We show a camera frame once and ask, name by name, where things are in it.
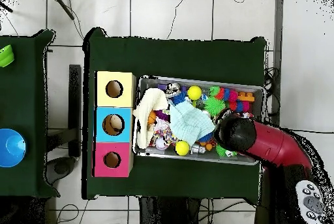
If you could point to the cream knit cloth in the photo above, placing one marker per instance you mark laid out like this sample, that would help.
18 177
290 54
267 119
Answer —
149 101

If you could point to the light blue knit cloth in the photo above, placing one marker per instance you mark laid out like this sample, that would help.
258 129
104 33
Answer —
189 124

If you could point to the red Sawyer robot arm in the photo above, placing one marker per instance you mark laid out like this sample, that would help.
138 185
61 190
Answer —
271 143

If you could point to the wooden box with three holes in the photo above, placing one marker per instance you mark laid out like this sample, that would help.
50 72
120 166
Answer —
103 98

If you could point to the clear mesh bin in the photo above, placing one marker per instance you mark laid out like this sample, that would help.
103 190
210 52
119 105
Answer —
258 92

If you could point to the orange toy basketball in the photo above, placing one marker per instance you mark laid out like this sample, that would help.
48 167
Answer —
151 117

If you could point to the yellow ball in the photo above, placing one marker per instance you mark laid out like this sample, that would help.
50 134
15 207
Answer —
194 92
182 148

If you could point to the plain green spiky ball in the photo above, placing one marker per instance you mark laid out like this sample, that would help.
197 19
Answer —
214 106

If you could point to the dark green table cloth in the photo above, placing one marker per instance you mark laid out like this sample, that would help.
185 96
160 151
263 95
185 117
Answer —
177 56

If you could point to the rainbow spiky caterpillar toy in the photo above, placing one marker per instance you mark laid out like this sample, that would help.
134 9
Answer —
232 96

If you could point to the green spiky eyed ball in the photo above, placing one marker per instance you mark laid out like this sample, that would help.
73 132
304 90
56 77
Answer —
225 152

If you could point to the black upright panel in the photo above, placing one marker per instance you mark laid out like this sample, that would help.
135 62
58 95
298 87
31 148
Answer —
75 103

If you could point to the grey round base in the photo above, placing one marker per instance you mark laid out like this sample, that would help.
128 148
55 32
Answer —
60 167

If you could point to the green covered side table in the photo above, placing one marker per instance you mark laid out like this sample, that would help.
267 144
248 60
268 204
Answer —
23 98

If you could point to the black tripod leg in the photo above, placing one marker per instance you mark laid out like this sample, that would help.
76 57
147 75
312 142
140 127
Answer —
62 5
6 7

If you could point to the blue bowl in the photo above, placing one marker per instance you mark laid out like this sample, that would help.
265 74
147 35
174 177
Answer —
11 148

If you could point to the green cup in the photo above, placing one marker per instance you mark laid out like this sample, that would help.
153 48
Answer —
5 56

